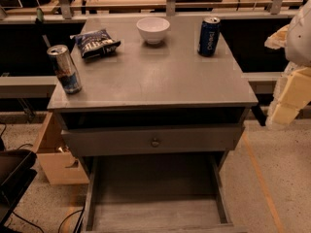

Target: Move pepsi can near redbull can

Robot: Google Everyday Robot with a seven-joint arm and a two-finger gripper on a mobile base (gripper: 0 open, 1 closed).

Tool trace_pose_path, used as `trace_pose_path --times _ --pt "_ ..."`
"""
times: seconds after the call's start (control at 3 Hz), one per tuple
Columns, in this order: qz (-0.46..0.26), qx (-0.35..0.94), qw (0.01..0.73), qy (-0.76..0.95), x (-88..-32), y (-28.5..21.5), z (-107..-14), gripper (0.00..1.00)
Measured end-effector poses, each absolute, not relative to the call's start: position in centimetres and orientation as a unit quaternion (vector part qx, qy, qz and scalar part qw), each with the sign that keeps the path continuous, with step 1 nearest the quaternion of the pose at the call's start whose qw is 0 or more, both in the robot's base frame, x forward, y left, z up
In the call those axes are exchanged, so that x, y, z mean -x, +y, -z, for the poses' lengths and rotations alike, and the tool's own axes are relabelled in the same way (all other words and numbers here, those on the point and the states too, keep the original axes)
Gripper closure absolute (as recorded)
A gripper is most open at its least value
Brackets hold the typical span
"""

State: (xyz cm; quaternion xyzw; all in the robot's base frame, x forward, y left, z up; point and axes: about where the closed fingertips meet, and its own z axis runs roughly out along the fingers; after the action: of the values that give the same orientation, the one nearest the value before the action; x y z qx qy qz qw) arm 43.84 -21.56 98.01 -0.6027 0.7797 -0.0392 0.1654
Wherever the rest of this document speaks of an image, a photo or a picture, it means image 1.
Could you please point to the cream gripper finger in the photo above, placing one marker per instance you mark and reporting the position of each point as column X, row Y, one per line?
column 291, row 94
column 278, row 39

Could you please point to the blue pepsi can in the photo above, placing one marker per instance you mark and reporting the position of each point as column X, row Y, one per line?
column 209, row 36

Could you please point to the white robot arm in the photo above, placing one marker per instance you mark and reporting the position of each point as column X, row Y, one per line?
column 298, row 46

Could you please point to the silver blue redbull can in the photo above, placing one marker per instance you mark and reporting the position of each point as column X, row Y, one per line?
column 64, row 68

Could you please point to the white bowl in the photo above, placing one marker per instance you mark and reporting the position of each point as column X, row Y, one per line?
column 153, row 29

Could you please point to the grey wooden cabinet table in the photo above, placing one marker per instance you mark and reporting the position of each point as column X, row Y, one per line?
column 171, row 75

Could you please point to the dark blue chip bag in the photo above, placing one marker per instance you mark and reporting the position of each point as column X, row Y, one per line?
column 94, row 43

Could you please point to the grey open lower drawer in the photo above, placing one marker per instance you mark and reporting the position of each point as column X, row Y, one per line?
column 157, row 193

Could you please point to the grey upper drawer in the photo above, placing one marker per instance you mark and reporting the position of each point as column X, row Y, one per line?
column 152, row 131

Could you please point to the cardboard box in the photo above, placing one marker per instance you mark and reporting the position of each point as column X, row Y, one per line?
column 55, row 158

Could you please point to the black bin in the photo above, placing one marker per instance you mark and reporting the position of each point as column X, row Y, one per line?
column 16, row 175

